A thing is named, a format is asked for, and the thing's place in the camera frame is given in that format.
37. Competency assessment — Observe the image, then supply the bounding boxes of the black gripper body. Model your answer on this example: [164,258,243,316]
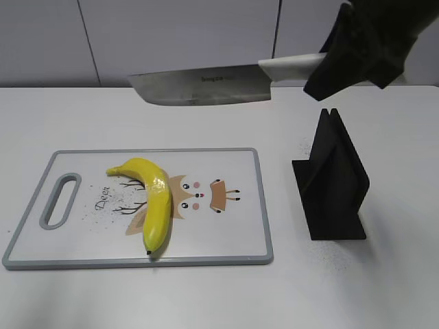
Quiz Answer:
[320,0,438,67]

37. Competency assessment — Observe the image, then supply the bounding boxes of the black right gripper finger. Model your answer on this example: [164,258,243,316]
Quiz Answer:
[366,53,405,89]

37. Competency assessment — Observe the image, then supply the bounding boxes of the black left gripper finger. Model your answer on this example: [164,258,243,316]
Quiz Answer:
[303,41,369,101]

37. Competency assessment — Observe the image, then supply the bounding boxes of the white handled kitchen knife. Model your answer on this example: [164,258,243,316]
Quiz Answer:
[128,53,326,106]

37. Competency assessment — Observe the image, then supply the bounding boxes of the yellow plastic banana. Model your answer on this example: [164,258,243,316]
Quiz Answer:
[106,158,172,255]

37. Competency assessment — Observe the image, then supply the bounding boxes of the black knife stand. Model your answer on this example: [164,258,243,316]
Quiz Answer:
[292,108,370,241]

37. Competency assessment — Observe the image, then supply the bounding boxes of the white cutting board grey rim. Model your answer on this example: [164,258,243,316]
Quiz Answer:
[2,147,273,270]

